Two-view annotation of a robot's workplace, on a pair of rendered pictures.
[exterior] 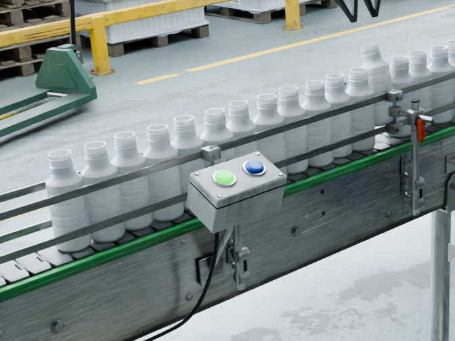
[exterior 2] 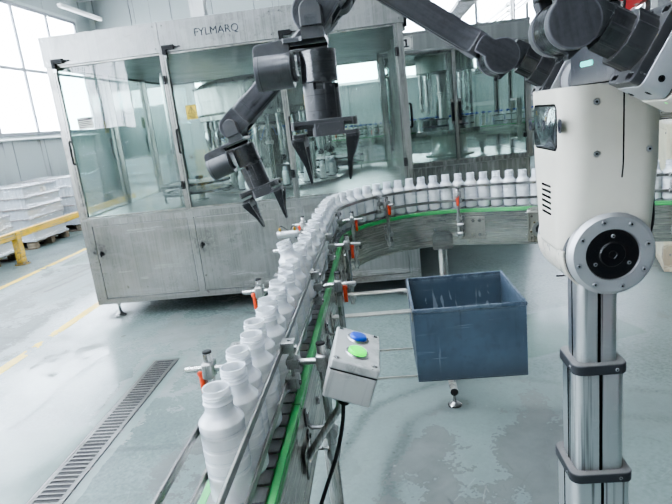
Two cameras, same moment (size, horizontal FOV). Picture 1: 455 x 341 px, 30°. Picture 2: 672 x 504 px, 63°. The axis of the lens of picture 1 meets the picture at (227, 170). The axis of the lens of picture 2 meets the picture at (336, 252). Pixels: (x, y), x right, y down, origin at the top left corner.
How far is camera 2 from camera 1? 0.99 m
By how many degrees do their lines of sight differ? 48
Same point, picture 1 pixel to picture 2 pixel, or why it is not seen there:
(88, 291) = not seen: outside the picture
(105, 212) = (261, 437)
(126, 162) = (252, 377)
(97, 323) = not seen: outside the picture
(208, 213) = (362, 389)
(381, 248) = (147, 441)
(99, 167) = (248, 388)
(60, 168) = (228, 402)
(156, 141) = (259, 347)
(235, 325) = not seen: outside the picture
